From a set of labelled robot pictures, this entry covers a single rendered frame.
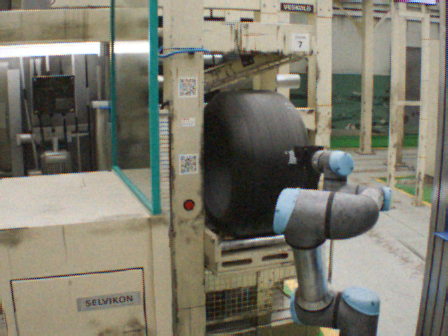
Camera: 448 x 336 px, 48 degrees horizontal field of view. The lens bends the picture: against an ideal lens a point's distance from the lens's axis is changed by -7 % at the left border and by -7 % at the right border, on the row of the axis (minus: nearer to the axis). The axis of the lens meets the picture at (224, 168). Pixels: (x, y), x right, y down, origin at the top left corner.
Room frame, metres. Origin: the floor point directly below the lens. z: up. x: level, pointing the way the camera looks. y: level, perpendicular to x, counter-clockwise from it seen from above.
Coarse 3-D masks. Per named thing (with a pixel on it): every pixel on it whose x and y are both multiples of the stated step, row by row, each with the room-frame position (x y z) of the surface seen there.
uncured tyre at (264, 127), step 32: (224, 96) 2.12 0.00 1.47; (256, 96) 2.09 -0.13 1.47; (224, 128) 2.02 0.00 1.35; (256, 128) 1.94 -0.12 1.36; (288, 128) 1.99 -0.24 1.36; (224, 160) 2.46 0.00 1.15; (256, 160) 1.89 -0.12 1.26; (288, 160) 1.93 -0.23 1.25; (224, 192) 2.40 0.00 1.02; (256, 192) 1.89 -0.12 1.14; (224, 224) 2.04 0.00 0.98; (256, 224) 1.96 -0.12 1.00
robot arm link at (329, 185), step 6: (324, 180) 1.62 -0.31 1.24; (330, 180) 1.60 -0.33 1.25; (336, 180) 1.60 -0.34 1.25; (342, 180) 1.60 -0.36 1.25; (324, 186) 1.62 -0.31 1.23; (330, 186) 1.60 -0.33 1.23; (336, 186) 1.59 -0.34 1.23; (342, 186) 1.60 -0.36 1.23; (348, 186) 1.59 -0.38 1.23; (354, 186) 1.59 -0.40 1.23; (348, 192) 1.58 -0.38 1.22; (354, 192) 1.57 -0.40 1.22
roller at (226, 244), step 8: (224, 240) 2.00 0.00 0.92; (232, 240) 2.01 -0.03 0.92; (240, 240) 2.02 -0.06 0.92; (248, 240) 2.03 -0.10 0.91; (256, 240) 2.04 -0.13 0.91; (264, 240) 2.05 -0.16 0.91; (272, 240) 2.06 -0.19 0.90; (280, 240) 2.07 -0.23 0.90; (224, 248) 1.99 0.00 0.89; (232, 248) 2.00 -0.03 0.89; (240, 248) 2.02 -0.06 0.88
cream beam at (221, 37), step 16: (208, 32) 2.32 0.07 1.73; (224, 32) 2.35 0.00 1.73; (240, 32) 2.38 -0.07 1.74; (256, 32) 2.40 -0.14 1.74; (272, 32) 2.43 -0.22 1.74; (288, 32) 2.46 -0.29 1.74; (304, 32) 2.49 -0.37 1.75; (208, 48) 2.32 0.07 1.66; (224, 48) 2.35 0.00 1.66; (240, 48) 2.38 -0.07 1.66; (256, 48) 2.40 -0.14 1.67; (272, 48) 2.43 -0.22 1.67; (288, 48) 2.46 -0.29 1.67
